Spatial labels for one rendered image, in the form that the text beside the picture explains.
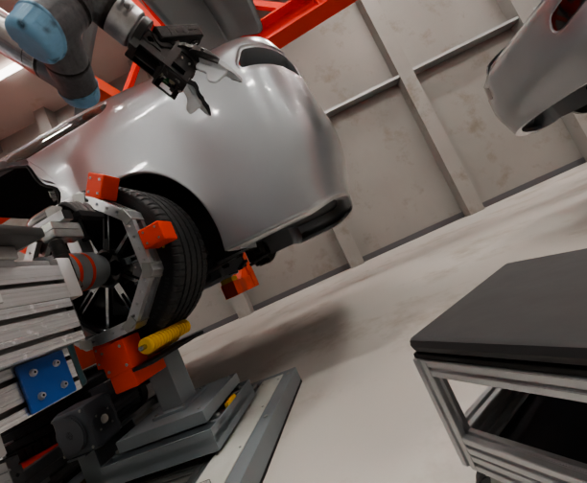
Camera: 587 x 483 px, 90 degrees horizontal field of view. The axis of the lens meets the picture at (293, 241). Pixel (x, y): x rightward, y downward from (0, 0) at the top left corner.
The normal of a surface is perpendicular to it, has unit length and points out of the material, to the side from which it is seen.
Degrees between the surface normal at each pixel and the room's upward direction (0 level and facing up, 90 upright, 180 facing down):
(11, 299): 90
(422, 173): 90
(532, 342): 23
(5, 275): 90
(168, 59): 100
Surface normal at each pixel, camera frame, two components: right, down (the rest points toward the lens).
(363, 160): -0.10, -0.04
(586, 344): -0.69, -0.71
